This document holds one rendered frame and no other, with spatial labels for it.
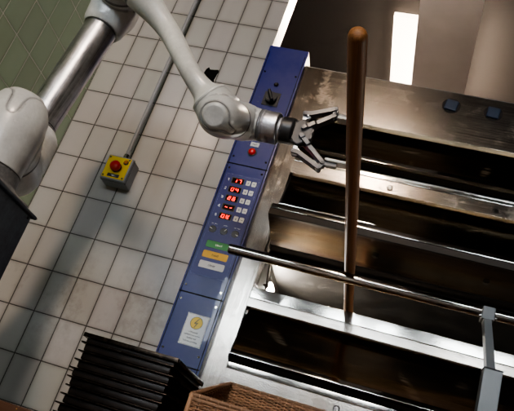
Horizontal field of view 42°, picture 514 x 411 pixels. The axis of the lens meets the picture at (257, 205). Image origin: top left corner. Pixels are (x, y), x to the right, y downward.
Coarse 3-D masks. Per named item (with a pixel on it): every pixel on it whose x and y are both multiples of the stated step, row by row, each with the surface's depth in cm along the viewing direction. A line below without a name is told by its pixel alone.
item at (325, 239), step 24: (288, 216) 217; (288, 240) 229; (312, 240) 223; (336, 240) 219; (360, 240) 214; (384, 240) 210; (408, 240) 209; (360, 264) 227; (384, 264) 222; (408, 264) 217; (432, 264) 212; (456, 264) 208; (480, 264) 204; (504, 264) 202; (456, 288) 219; (480, 288) 215; (504, 288) 210
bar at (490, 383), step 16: (240, 256) 190; (256, 256) 188; (272, 256) 187; (304, 272) 186; (320, 272) 184; (336, 272) 183; (368, 288) 181; (384, 288) 180; (400, 288) 179; (432, 304) 178; (448, 304) 176; (464, 304) 175; (480, 320) 175; (496, 320) 174; (512, 320) 172; (480, 384) 146; (496, 384) 144; (480, 400) 143; (496, 400) 143
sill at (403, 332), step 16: (256, 288) 223; (288, 304) 220; (304, 304) 219; (320, 304) 218; (352, 320) 215; (368, 320) 214; (400, 336) 211; (416, 336) 210; (432, 336) 210; (464, 352) 206; (480, 352) 206; (496, 352) 205
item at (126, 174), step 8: (112, 160) 244; (120, 160) 243; (128, 160) 243; (104, 168) 243; (128, 168) 242; (136, 168) 247; (104, 176) 241; (112, 176) 241; (120, 176) 240; (128, 176) 242; (112, 184) 245; (120, 184) 242; (128, 184) 243
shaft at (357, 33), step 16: (352, 32) 98; (352, 48) 100; (352, 64) 103; (352, 80) 107; (352, 96) 111; (352, 112) 115; (352, 128) 119; (352, 144) 124; (352, 160) 129; (352, 176) 135; (352, 192) 141; (352, 208) 148; (352, 224) 156; (352, 240) 164; (352, 256) 174; (352, 272) 185; (352, 288) 197; (352, 304) 213
